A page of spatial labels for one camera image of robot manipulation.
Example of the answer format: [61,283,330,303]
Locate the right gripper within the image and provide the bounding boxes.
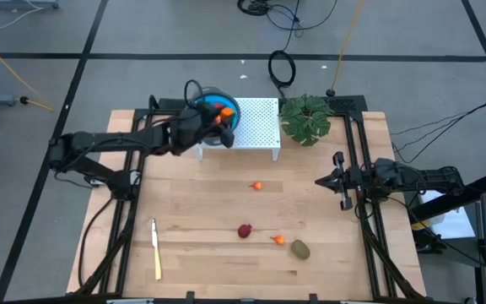
[314,150,381,211]

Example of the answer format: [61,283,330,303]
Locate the white perforated metal rack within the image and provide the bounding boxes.
[194,97,281,163]

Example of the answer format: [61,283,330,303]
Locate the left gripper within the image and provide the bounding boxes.
[169,100,236,155]

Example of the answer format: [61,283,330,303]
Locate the blue bowl with grey rim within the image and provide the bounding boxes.
[191,86,242,148]

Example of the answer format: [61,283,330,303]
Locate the thin black cables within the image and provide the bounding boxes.
[390,100,486,166]

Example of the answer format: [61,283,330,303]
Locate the black aluminium table frame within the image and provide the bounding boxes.
[73,95,428,303]

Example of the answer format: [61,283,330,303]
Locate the yellow cable with black foot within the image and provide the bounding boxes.
[326,0,366,97]

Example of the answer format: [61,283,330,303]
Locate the black coiled cable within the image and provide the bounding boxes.
[267,0,304,100]

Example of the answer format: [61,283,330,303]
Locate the brown toy kiwi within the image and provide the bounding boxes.
[290,239,311,261]

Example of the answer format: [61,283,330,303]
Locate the green plant in white pot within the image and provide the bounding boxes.
[279,94,335,148]

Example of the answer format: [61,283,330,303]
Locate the white cable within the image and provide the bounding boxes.
[0,6,46,41]

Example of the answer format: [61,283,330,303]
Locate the black cable bundle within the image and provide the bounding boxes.
[237,0,339,31]

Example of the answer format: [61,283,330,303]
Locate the yellow cable with black plug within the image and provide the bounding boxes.
[0,31,55,113]

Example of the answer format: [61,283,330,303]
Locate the knife with pale handle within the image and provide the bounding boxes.
[151,218,163,281]

